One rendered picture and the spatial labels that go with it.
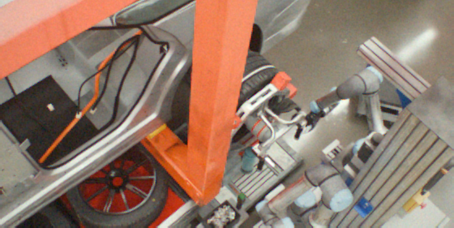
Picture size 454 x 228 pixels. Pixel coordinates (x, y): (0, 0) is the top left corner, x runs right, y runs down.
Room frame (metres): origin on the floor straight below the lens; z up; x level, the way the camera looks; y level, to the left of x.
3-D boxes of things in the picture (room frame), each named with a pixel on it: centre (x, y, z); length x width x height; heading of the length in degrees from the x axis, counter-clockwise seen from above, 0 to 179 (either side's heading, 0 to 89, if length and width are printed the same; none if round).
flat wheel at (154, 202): (1.33, 0.62, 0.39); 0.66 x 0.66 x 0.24
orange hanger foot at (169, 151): (1.54, 0.32, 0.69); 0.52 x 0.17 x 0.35; 51
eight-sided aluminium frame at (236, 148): (1.72, -0.19, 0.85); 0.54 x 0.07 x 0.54; 141
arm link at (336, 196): (1.06, -0.58, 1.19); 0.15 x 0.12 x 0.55; 34
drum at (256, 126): (1.68, -0.24, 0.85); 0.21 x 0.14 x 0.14; 51
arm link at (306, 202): (1.17, -0.51, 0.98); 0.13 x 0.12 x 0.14; 34
